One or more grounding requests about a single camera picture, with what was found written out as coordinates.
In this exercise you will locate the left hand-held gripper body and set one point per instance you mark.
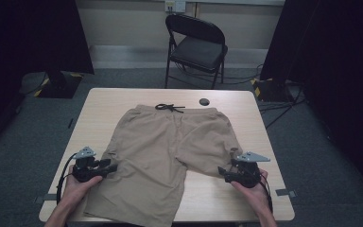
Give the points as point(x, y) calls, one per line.
point(86, 167)

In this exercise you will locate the black folding chair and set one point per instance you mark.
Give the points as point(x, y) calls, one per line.
point(198, 50)

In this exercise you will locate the white wall outlet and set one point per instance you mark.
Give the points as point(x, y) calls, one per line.
point(175, 5)

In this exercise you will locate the grey tape tab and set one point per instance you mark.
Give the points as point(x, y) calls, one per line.
point(286, 192)
point(42, 199)

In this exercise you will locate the black curtain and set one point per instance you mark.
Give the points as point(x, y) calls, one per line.
point(28, 38)
point(337, 78)

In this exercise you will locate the person's right hand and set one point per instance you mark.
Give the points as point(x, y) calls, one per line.
point(255, 195)

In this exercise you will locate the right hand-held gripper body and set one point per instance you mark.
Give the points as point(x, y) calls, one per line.
point(247, 173)

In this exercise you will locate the beige shorts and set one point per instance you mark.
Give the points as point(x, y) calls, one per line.
point(157, 157)

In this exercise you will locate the person's left hand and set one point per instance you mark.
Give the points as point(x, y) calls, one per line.
point(77, 189)

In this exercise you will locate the black stand base yellow tape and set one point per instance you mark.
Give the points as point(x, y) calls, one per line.
point(60, 85)
point(269, 90)

